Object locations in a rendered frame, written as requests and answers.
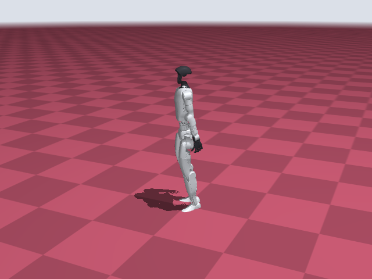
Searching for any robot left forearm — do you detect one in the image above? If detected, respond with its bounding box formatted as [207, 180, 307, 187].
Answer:
[187, 115, 199, 140]

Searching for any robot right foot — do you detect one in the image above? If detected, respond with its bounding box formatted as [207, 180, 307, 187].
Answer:
[179, 196, 200, 202]

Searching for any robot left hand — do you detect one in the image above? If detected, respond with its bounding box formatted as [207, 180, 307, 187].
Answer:
[191, 136, 203, 153]

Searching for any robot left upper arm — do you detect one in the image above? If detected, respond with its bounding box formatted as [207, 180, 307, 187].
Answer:
[182, 90, 194, 121]

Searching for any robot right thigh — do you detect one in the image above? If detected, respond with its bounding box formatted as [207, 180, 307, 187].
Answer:
[175, 133, 194, 170]

